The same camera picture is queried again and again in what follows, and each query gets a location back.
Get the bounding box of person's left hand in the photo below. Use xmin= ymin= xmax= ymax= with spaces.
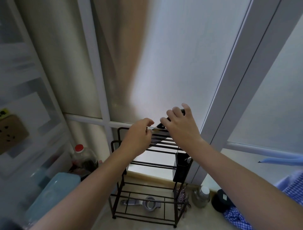
xmin=118 ymin=118 xmax=155 ymax=157

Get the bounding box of person's right hand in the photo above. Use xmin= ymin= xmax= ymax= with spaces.
xmin=160 ymin=103 xmax=204 ymax=150

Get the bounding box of black handled kitchen knife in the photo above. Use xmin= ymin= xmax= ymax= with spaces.
xmin=147 ymin=109 xmax=186 ymax=131

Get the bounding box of person's right forearm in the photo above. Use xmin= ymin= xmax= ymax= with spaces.
xmin=176 ymin=139 xmax=303 ymax=230

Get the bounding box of person's left forearm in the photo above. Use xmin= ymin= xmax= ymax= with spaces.
xmin=30 ymin=145 xmax=142 ymax=230

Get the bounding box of black utensil holder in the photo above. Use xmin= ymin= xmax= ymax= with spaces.
xmin=172 ymin=152 xmax=193 ymax=183

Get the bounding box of grey metal squeezer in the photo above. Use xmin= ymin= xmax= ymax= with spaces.
xmin=121 ymin=196 xmax=162 ymax=213

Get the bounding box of dark sauce bottle red cap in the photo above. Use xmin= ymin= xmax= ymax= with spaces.
xmin=71 ymin=144 xmax=99 ymax=176

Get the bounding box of red checkered small pouch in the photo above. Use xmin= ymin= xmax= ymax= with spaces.
xmin=176 ymin=187 xmax=191 ymax=213

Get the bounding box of clear bottle white cap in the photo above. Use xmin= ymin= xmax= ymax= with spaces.
xmin=191 ymin=185 xmax=211 ymax=209

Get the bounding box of black round jar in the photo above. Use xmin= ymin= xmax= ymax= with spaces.
xmin=211 ymin=189 xmax=234 ymax=213

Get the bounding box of light blue plastic container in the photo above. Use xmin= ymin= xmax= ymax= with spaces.
xmin=24 ymin=172 xmax=82 ymax=224

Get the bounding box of light blue clothes hanger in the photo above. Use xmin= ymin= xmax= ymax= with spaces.
xmin=258 ymin=156 xmax=303 ymax=167

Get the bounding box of blue checkered cloth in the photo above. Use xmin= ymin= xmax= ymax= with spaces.
xmin=223 ymin=170 xmax=303 ymax=230

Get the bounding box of black metal wire rack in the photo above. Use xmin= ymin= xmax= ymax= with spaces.
xmin=108 ymin=127 xmax=193 ymax=228

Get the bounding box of beige wall socket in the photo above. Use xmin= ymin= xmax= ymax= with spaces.
xmin=0 ymin=114 xmax=30 ymax=156

